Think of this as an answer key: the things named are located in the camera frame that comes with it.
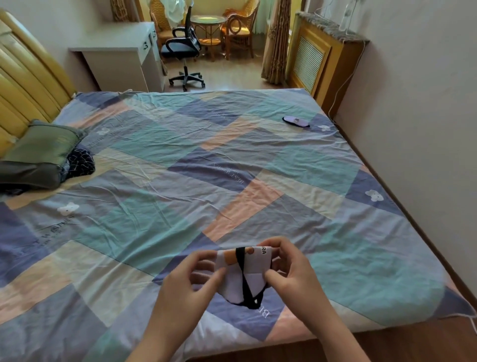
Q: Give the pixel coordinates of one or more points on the yellow wooden headboard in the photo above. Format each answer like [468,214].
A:
[26,78]

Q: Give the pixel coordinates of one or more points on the black office chair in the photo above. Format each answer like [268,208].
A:
[184,46]

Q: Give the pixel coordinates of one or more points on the purple eye mask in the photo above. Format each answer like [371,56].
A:
[296,121]

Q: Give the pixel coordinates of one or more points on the clear bottle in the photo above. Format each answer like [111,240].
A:
[344,16]

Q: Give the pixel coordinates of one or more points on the white hanging cloth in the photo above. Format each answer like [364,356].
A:
[174,11]

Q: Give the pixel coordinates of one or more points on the white desk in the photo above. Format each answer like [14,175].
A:
[119,56]

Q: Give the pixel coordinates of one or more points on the dark patterned cloth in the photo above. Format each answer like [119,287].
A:
[80,163]

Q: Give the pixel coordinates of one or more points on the green pillow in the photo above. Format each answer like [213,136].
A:
[37,153]

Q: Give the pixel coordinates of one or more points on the person's left hand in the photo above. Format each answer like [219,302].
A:
[179,294]

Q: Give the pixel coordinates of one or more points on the person's right middle finger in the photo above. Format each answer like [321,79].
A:
[281,263]

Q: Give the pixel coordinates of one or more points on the brown patterned curtain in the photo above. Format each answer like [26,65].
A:
[119,10]
[277,41]

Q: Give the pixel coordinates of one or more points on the rattan armchair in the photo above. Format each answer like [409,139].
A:
[160,26]
[240,30]

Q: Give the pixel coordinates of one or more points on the person's right hand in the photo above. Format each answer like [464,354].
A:
[298,283]

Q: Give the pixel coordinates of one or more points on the person's left middle finger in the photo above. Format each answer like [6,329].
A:
[207,265]

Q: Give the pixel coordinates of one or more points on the person's left thumb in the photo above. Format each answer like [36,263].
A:
[214,285]

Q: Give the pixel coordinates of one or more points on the patchwork bed sheet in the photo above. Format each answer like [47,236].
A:
[208,179]

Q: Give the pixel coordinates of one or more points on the wooden radiator cover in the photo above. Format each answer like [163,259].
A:
[320,63]

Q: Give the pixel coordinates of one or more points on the person's right thumb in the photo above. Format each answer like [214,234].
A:
[277,278]

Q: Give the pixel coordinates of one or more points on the person's right forearm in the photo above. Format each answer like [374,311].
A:
[339,341]

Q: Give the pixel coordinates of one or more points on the round rattan glass table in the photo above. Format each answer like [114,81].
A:
[208,28]

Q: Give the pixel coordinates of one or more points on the person's left forearm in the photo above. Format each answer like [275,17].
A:
[164,343]

